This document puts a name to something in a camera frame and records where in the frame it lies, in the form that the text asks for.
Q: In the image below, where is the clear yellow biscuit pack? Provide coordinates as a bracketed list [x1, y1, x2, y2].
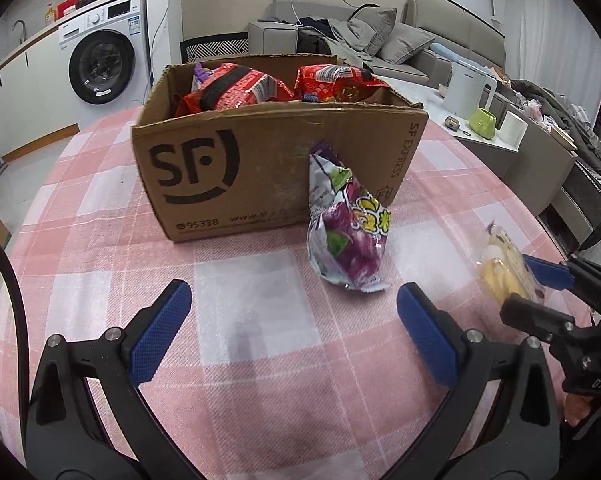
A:
[477, 222, 545, 304]

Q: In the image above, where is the purple grape candy bag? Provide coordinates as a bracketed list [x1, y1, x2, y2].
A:
[307, 141, 391, 294]

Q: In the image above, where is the red black snack packet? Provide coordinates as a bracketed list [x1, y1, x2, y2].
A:
[174, 63, 296, 117]

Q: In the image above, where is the small red barcode packet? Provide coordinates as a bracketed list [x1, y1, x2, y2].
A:
[294, 64, 388, 103]

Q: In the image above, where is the person's right hand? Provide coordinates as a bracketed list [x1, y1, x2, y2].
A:
[564, 393, 601, 427]

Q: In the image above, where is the marble coffee table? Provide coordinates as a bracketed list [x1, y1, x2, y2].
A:
[381, 76, 520, 180]

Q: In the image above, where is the pink plaid tablecloth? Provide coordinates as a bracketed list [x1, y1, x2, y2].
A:
[0, 104, 597, 480]

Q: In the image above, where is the green mug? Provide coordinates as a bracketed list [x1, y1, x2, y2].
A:
[468, 107, 497, 140]

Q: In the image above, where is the metal tea strainer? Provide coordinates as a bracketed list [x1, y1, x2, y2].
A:
[443, 116, 471, 136]

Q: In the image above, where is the brown SF cardboard box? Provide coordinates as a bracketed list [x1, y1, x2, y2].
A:
[131, 54, 428, 243]

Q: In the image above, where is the white electric kettle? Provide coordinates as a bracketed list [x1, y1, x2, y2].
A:
[442, 60, 498, 119]

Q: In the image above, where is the grey sofa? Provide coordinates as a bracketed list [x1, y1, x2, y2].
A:
[247, 0, 506, 88]

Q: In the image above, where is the grey sofa cushion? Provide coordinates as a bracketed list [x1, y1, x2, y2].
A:
[377, 23, 436, 64]

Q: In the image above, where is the white washing machine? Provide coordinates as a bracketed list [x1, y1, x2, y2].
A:
[58, 0, 151, 130]

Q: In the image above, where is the grey clothes pile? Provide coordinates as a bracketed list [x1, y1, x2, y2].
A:
[297, 16, 375, 68]

